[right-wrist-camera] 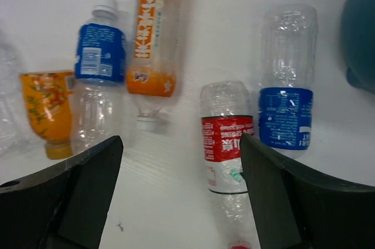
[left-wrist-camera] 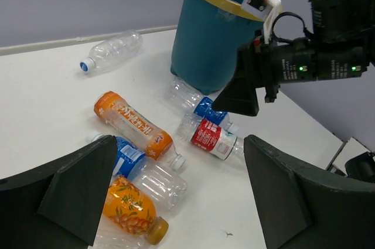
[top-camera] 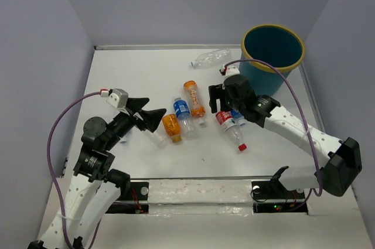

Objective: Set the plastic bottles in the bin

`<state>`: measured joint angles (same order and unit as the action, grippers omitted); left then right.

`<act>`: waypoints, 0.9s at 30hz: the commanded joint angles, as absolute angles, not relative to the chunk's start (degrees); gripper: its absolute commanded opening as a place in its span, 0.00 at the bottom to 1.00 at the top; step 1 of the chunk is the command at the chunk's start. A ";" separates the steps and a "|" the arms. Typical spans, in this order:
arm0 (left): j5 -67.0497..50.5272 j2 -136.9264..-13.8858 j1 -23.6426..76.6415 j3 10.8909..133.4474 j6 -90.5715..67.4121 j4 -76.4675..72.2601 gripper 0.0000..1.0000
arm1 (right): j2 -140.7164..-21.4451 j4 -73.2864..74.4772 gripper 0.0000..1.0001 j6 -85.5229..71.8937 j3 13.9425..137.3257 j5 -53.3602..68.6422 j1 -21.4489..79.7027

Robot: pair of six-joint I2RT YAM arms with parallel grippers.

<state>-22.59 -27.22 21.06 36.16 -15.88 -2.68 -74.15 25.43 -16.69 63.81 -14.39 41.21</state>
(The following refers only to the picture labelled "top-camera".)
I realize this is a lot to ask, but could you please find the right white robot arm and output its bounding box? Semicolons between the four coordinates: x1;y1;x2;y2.
209;74;362;197

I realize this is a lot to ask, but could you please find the short orange juice bottle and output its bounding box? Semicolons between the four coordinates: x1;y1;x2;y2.
162;114;182;143

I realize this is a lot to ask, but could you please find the blue cap bottle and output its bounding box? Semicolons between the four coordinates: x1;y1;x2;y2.
231;110;247;127
119;131;131;145

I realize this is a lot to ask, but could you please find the clear bottle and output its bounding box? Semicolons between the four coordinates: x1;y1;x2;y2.
144;130;168;148
191;49;232;69

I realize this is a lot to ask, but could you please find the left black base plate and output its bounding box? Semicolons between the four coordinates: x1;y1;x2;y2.
106;180;149;214

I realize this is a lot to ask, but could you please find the blue bin yellow rim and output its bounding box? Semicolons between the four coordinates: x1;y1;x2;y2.
238;25;305;95

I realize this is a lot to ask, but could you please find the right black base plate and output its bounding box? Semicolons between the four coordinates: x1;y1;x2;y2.
250;180;308;214

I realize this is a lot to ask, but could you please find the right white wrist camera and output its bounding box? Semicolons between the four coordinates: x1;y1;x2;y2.
219;64;240;77

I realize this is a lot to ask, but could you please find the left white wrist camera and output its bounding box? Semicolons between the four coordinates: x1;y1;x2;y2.
107;88;128;111

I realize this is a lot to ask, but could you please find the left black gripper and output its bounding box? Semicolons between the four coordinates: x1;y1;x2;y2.
104;97;167;149

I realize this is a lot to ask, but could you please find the blue label water bottle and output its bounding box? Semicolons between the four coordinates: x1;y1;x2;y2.
173;97;196;138

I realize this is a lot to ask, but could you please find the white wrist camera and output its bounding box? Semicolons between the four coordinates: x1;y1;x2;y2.
219;64;240;77
107;88;128;111

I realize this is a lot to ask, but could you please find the red label red cap bottle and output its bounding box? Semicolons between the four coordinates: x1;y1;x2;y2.
216;111;247;152

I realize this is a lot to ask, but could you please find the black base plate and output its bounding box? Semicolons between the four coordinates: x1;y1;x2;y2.
106;180;149;214
250;180;308;214

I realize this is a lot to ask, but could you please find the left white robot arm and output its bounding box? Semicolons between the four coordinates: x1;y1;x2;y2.
28;90;166;248

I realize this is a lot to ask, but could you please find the tall orange drink bottle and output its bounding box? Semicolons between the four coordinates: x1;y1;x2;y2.
183;80;206;127

